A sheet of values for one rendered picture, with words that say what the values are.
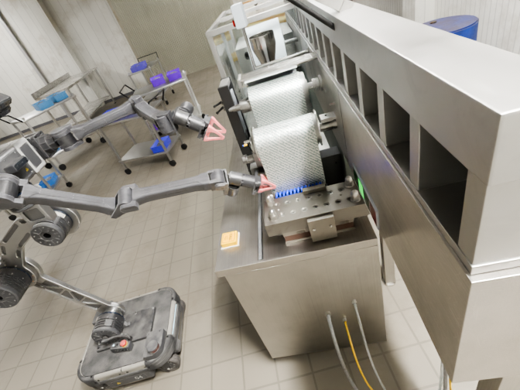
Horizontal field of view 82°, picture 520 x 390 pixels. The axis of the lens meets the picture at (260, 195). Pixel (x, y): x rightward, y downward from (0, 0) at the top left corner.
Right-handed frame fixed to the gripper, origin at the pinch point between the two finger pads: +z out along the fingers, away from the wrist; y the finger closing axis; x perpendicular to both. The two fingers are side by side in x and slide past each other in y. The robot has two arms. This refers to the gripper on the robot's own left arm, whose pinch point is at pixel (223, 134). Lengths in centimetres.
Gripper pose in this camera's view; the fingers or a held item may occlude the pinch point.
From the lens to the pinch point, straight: 125.3
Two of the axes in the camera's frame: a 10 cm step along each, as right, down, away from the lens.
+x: 3.9, -7.2, -5.7
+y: -0.2, 6.1, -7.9
